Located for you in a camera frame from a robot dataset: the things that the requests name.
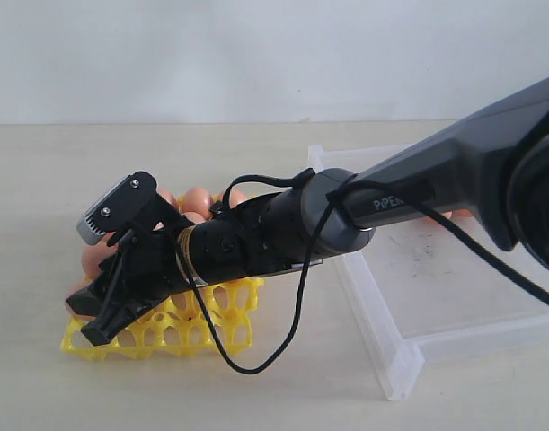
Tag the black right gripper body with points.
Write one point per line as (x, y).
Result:
(144, 268)

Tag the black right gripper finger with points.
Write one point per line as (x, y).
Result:
(115, 318)
(94, 300)

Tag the brown egg cluster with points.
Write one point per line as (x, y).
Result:
(104, 242)

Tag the brown egg with line mark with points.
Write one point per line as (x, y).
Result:
(195, 217)

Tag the brown egg placed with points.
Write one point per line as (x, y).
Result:
(198, 200)
(169, 197)
(235, 198)

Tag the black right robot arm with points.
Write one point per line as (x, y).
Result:
(493, 163)

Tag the yellow plastic egg tray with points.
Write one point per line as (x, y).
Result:
(177, 326)

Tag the clear plastic bin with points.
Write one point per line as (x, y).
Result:
(416, 296)

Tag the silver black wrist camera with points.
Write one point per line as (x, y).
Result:
(133, 203)

